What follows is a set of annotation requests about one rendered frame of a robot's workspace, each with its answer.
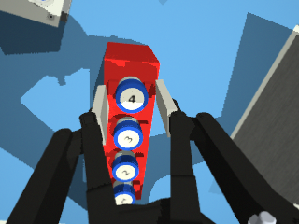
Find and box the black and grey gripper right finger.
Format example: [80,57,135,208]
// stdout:
[155,79,299,224]

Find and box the white button panel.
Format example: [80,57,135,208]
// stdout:
[0,0,72,27]

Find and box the blue screw cap with number 3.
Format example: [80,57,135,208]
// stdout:
[113,120,143,151]

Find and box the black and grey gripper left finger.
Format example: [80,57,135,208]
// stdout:
[6,85,121,224]

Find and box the blue flat mat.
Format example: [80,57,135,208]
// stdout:
[0,0,299,224]

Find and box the blue screw cap with number 1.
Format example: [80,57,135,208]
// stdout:
[113,184,135,204]

